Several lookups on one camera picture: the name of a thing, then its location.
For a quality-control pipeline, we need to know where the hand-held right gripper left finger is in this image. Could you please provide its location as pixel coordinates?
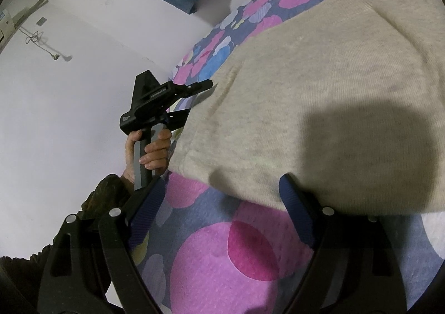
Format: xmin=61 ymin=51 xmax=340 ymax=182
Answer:
xmin=36 ymin=175 xmax=167 ymax=314

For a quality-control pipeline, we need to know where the person's left forearm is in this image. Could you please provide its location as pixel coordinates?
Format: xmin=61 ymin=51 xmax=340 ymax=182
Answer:
xmin=0 ymin=174 xmax=133 ymax=304

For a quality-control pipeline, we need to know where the person's left hand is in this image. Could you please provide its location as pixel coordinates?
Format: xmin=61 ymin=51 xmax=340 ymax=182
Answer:
xmin=123 ymin=129 xmax=173 ymax=182

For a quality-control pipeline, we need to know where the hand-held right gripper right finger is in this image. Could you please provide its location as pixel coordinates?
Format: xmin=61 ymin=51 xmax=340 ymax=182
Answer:
xmin=278 ymin=173 xmax=414 ymax=314

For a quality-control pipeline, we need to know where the thin hanging cable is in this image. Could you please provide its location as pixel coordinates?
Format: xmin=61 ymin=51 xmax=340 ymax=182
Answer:
xmin=19 ymin=24 xmax=72 ymax=61

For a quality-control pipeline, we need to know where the bedsheet with coloured circles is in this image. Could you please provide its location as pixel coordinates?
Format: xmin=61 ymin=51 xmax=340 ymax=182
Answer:
xmin=128 ymin=0 xmax=445 ymax=314

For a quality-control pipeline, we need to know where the white air conditioner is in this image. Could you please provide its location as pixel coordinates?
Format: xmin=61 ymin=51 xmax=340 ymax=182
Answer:
xmin=0 ymin=0 xmax=50 ymax=52

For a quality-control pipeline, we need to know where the beige floral knit sweater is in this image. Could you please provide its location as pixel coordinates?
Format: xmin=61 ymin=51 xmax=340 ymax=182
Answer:
xmin=169 ymin=0 xmax=445 ymax=216

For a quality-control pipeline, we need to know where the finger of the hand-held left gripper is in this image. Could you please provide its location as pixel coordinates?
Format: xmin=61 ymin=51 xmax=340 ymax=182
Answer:
xmin=165 ymin=109 xmax=191 ymax=127
xmin=170 ymin=79 xmax=214 ymax=99

